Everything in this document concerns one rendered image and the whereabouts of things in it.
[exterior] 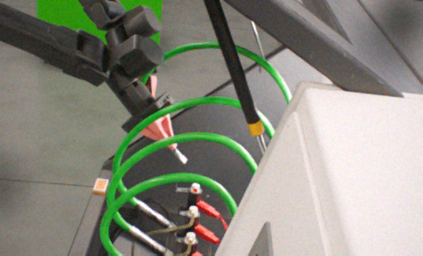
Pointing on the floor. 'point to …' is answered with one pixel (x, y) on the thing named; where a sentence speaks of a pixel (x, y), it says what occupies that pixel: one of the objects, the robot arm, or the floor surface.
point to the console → (337, 178)
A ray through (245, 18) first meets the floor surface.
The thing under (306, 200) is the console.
